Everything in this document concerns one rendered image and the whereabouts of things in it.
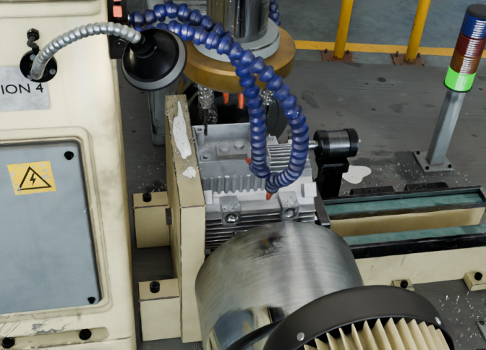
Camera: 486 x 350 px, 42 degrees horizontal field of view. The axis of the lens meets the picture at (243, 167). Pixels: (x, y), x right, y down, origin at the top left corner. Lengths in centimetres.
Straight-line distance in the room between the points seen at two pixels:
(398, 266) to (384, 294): 73
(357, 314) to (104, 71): 41
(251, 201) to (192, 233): 14
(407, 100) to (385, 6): 246
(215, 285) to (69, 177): 25
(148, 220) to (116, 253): 35
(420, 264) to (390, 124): 56
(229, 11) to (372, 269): 62
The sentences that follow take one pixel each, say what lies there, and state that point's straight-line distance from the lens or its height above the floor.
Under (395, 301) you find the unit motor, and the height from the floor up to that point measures 136.
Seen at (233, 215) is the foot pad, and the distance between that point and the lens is 106.
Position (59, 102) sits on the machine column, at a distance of 80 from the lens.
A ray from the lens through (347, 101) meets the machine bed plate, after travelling 184.
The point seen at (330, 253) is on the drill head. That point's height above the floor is 115.
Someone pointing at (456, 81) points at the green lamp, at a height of 105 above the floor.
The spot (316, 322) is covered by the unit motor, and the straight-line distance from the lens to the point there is 57.
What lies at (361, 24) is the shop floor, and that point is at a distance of 406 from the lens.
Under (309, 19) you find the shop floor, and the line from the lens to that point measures 402.
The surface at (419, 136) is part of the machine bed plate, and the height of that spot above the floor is 80.
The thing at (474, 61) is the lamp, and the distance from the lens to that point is 151.
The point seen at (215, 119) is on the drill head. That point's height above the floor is 106.
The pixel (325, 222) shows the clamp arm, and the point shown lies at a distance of 112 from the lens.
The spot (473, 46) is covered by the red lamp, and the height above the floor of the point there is 115.
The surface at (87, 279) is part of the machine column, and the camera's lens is 101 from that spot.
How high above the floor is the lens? 181
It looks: 40 degrees down
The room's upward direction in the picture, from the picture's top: 4 degrees clockwise
